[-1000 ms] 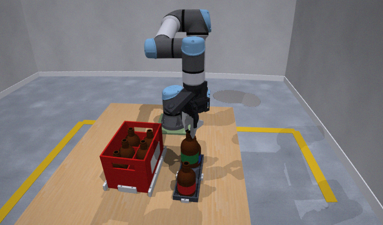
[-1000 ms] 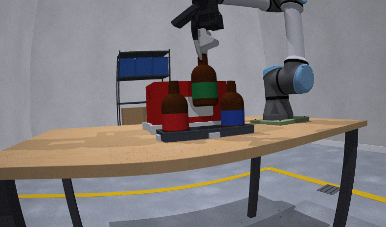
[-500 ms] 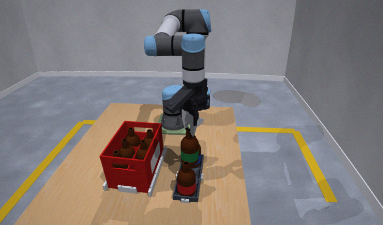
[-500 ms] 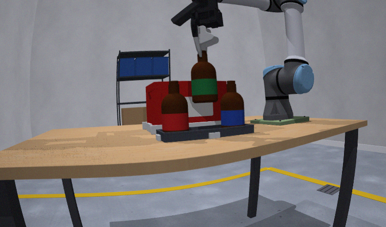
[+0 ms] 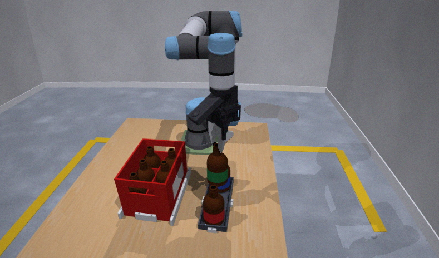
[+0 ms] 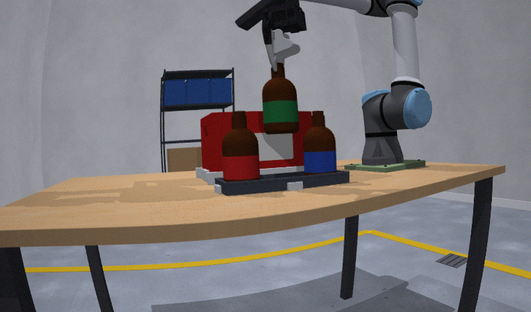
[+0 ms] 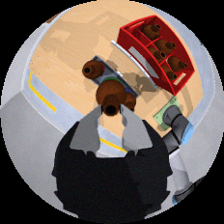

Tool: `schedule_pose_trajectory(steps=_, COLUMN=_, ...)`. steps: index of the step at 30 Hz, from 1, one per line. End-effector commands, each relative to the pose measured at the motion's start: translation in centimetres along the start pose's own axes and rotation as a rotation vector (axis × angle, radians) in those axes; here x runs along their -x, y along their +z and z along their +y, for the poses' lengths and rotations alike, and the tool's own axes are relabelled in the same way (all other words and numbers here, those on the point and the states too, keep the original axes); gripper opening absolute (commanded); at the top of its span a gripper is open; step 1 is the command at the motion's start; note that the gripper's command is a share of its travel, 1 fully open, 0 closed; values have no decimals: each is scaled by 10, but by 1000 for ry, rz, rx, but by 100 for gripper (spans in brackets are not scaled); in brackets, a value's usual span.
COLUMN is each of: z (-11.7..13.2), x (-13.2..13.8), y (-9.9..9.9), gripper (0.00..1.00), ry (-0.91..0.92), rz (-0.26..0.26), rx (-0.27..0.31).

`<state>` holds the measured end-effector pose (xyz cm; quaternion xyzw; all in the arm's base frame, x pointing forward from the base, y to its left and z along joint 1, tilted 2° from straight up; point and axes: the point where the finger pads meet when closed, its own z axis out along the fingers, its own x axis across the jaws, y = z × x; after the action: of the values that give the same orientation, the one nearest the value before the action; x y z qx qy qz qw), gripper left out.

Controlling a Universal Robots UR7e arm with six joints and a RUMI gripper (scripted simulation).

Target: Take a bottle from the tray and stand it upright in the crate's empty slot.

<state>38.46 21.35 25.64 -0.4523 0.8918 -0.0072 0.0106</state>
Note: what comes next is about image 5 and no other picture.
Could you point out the red plastic crate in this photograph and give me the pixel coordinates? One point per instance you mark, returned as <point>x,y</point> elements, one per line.
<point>160,198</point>

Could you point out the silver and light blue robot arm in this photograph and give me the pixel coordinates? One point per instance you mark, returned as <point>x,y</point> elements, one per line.
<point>220,32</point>

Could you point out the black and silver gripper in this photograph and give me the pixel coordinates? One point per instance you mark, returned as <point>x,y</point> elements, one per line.
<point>227,112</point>

